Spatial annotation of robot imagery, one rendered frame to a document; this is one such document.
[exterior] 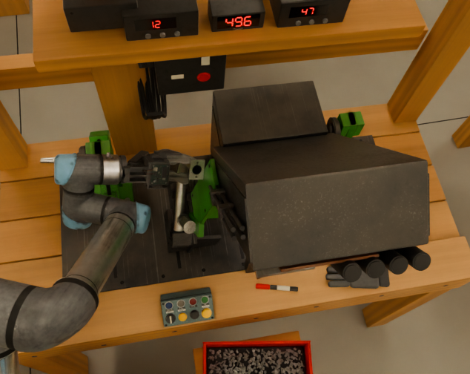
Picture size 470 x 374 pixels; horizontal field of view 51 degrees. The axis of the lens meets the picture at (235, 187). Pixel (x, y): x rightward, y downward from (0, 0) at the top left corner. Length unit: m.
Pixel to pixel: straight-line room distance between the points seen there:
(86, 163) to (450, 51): 1.11
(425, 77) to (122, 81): 0.95
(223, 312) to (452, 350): 1.45
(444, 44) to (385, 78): 1.64
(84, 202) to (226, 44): 0.51
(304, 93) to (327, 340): 1.38
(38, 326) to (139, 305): 0.64
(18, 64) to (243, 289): 0.92
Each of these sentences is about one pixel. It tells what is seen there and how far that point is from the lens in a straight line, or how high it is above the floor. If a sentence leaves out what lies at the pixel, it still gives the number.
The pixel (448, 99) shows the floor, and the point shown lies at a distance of 3.32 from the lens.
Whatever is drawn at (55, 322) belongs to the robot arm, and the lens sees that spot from 0.96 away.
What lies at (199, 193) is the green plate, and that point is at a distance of 1.39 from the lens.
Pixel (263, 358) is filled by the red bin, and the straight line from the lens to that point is 1.55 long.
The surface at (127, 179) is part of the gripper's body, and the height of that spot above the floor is 1.30.
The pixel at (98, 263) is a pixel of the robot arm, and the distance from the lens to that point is 1.07.
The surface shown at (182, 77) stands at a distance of 1.25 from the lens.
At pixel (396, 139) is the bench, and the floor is 0.88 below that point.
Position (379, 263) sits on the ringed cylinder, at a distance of 1.01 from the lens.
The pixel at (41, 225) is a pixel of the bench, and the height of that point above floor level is 0.88.
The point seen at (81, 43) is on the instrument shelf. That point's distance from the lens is 1.18.
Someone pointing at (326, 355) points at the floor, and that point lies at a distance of 2.50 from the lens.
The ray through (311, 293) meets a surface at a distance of 1.59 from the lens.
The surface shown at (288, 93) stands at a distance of 1.47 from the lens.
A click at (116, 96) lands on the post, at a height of 1.22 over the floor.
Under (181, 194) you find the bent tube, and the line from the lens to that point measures 1.48.
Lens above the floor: 2.41
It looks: 64 degrees down
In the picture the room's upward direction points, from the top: 9 degrees clockwise
